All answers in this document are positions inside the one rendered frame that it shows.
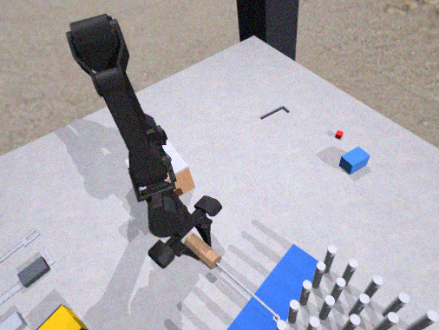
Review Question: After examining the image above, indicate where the blue flat strip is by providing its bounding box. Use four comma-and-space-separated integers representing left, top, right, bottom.
227, 245, 319, 330

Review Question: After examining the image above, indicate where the blue block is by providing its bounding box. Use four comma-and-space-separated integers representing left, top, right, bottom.
339, 147, 370, 175

